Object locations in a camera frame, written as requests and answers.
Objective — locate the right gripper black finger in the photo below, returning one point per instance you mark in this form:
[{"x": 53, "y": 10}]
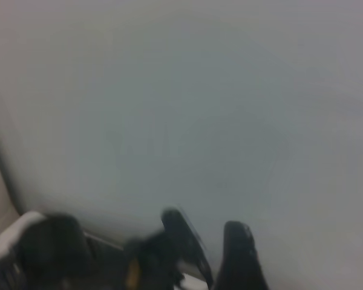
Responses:
[{"x": 239, "y": 266}]

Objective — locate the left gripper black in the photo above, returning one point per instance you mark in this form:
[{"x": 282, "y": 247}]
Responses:
[{"x": 151, "y": 259}]

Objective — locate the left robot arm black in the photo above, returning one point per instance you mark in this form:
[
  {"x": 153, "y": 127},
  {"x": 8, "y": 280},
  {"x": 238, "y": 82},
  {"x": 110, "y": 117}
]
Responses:
[{"x": 54, "y": 250}]

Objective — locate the light grey rounded housing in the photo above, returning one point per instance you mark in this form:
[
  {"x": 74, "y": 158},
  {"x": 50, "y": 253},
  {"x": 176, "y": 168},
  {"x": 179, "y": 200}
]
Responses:
[{"x": 9, "y": 241}]

